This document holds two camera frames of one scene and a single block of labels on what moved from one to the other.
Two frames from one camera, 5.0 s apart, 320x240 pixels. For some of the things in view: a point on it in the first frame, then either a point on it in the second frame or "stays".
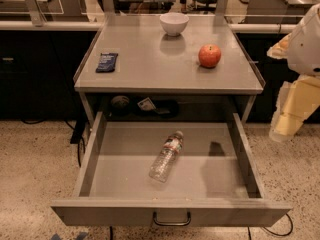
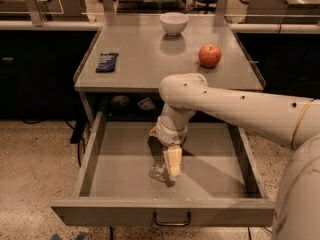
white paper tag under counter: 147,105 stays
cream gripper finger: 296,100 → 174,155
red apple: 209,55 stays
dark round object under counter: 120,104 stays
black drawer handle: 172,223 stays
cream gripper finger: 280,49 → 154,131
